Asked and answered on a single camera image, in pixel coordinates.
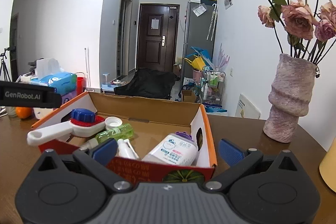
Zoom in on orange fruit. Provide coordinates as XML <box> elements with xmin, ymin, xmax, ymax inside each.
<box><xmin>15</xmin><ymin>107</ymin><xmax>33</xmax><ymax>119</ymax></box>

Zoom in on white brush red bristles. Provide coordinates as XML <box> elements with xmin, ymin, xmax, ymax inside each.
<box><xmin>27</xmin><ymin>116</ymin><xmax>105</xmax><ymax>146</ymax></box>

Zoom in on dried pink roses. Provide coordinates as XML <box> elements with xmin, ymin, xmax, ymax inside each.
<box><xmin>257</xmin><ymin>0</ymin><xmax>335</xmax><ymax>65</ymax></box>

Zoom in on blue scalloped lid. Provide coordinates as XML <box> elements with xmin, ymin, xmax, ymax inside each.
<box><xmin>71</xmin><ymin>108</ymin><xmax>96</xmax><ymax>123</ymax></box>

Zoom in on blue tissue pack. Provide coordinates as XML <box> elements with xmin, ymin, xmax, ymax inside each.
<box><xmin>30</xmin><ymin>72</ymin><xmax>77</xmax><ymax>96</ymax></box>

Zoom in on black bag on floor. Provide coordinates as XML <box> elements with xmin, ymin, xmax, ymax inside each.
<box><xmin>114</xmin><ymin>68</ymin><xmax>175</xmax><ymax>100</ymax></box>

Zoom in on camera tripod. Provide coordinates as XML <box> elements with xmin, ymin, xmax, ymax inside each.
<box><xmin>0</xmin><ymin>47</ymin><xmax>11</xmax><ymax>82</ymax></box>

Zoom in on grey refrigerator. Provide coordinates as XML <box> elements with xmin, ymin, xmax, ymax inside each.
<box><xmin>180</xmin><ymin>1</ymin><xmax>215</xmax><ymax>87</ymax></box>

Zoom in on white spray tube bottle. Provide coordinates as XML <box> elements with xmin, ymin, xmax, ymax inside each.
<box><xmin>117</xmin><ymin>139</ymin><xmax>140</xmax><ymax>160</ymax></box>

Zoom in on small white bottle cap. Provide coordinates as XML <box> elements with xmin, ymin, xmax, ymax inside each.
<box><xmin>105</xmin><ymin>117</ymin><xmax>122</xmax><ymax>130</ymax></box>

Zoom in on dark brown door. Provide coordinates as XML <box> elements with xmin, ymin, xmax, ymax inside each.
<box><xmin>137</xmin><ymin>3</ymin><xmax>179</xmax><ymax>72</ymax></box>

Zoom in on purple tissue pack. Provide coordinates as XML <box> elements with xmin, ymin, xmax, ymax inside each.
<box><xmin>62</xmin><ymin>90</ymin><xmax>77</xmax><ymax>104</ymax></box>

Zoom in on metal trolley with bottles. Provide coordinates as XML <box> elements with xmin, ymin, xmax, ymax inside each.
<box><xmin>200</xmin><ymin>67</ymin><xmax>226</xmax><ymax>105</ymax></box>

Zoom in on red cardboard box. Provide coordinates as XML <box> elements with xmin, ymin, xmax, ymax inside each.
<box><xmin>31</xmin><ymin>92</ymin><xmax>217</xmax><ymax>184</ymax></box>

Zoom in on yellow rounded object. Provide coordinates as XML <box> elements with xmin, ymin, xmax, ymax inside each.
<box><xmin>319</xmin><ymin>139</ymin><xmax>336</xmax><ymax>192</ymax></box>

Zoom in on pink textured vase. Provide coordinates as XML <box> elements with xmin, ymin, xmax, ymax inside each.
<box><xmin>263</xmin><ymin>53</ymin><xmax>317</xmax><ymax>143</ymax></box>

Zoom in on white labelled bottle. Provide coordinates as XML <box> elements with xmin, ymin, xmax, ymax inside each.
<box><xmin>142</xmin><ymin>131</ymin><xmax>198</xmax><ymax>166</ymax></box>

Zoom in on green transparent spray bottle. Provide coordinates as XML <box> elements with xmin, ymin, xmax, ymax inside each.
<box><xmin>80</xmin><ymin>123</ymin><xmax>134</xmax><ymax>149</ymax></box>

